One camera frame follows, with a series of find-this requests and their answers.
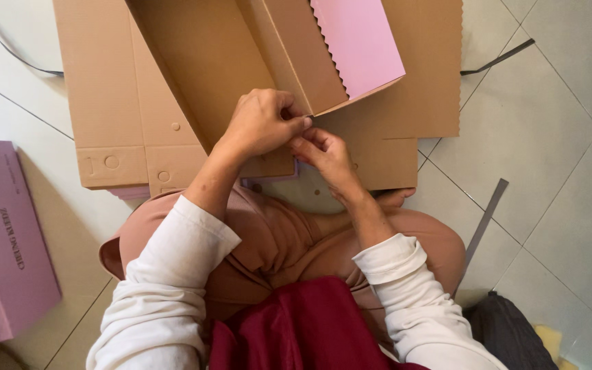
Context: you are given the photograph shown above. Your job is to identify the black bag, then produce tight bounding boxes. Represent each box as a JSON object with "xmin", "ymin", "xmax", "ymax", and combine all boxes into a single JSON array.
[{"xmin": 462, "ymin": 290, "xmax": 560, "ymax": 370}]

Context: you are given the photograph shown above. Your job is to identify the half-folded brown pink cardboard box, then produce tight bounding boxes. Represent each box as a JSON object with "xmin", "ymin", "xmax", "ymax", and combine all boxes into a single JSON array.
[{"xmin": 125, "ymin": 0, "xmax": 407, "ymax": 178}]

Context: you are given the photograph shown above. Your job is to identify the black strap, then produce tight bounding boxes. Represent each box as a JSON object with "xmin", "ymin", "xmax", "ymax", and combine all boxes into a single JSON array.
[
  {"xmin": 460, "ymin": 38, "xmax": 536, "ymax": 77},
  {"xmin": 0, "ymin": 0, "xmax": 65, "ymax": 78}
]

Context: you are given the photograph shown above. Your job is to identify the person's left hand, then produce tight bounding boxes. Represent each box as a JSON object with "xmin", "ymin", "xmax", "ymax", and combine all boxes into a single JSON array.
[{"xmin": 213, "ymin": 88, "xmax": 313, "ymax": 165}]

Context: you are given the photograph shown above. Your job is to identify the stack of flat cardboard sheets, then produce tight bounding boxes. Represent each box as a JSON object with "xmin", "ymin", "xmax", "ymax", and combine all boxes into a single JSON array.
[{"xmin": 53, "ymin": 0, "xmax": 464, "ymax": 200}]

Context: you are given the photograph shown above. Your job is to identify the person's right hand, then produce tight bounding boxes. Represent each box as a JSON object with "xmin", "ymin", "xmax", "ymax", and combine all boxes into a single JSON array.
[{"xmin": 288, "ymin": 127, "xmax": 375, "ymax": 209}]

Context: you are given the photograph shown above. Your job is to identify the person's bare foot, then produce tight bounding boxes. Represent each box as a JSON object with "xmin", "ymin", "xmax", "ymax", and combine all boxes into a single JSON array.
[{"xmin": 372, "ymin": 187, "xmax": 417, "ymax": 212}]

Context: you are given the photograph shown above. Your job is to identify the person's legs in peach trousers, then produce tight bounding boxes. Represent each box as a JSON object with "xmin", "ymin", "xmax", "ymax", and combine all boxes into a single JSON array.
[{"xmin": 98, "ymin": 184, "xmax": 467, "ymax": 351}]

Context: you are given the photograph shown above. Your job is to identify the grey strip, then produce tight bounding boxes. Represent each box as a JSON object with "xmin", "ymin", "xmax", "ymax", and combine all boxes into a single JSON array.
[{"xmin": 452, "ymin": 178, "xmax": 509, "ymax": 300}]

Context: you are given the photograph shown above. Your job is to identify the person's maroon garment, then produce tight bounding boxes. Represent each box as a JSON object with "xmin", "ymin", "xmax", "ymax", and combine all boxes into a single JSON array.
[{"xmin": 209, "ymin": 275, "xmax": 431, "ymax": 370}]

